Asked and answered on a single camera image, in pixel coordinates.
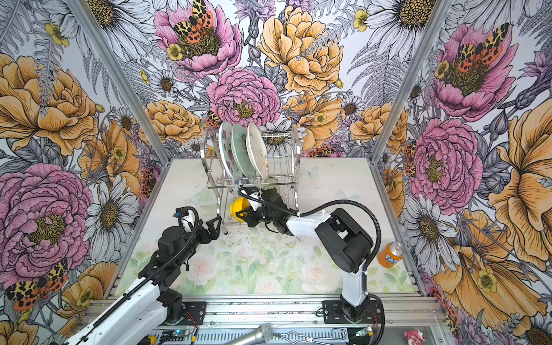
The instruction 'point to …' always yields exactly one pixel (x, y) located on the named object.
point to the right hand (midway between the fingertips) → (239, 220)
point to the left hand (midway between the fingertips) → (212, 225)
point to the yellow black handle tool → (151, 340)
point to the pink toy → (415, 336)
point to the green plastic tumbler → (271, 182)
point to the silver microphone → (263, 334)
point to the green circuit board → (174, 335)
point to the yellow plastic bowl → (238, 205)
